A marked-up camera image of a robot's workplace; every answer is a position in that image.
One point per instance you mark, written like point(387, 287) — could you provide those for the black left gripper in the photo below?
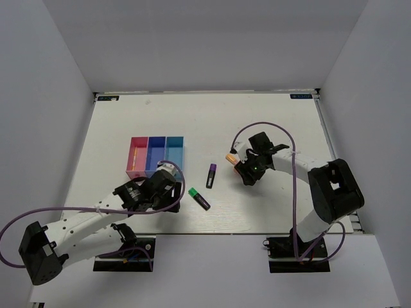
point(175, 208)

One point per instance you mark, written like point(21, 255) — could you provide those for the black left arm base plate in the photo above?
point(139, 260)

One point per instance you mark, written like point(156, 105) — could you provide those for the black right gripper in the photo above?
point(249, 177)

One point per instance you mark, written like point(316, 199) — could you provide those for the green cap black highlighter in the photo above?
point(199, 199)

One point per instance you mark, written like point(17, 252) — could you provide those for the thin pink highlighter pen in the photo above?
point(134, 159)

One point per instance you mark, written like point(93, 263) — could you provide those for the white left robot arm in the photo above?
point(47, 249)

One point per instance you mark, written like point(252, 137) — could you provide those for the left corner table label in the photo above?
point(107, 98)

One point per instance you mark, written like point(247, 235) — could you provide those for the orange cap clear highlighter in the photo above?
point(237, 170)

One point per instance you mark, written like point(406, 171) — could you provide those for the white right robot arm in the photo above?
point(334, 191)

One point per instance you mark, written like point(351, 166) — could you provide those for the corner table label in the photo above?
point(107, 98)
point(301, 96)

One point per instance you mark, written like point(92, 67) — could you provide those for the light blue plastic drawer bin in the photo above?
point(174, 151)

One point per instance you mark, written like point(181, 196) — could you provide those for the pink plastic drawer bin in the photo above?
point(141, 143)

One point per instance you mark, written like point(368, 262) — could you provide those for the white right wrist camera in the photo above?
point(240, 149)

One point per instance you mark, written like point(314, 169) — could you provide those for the purple cap black highlighter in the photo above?
point(211, 176)

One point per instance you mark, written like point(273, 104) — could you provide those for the yellow cap pink highlighter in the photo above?
point(231, 158)

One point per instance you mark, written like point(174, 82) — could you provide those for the right corner table label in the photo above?
point(301, 96)

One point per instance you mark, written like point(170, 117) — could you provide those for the dark blue plastic drawer bin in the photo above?
point(155, 153)

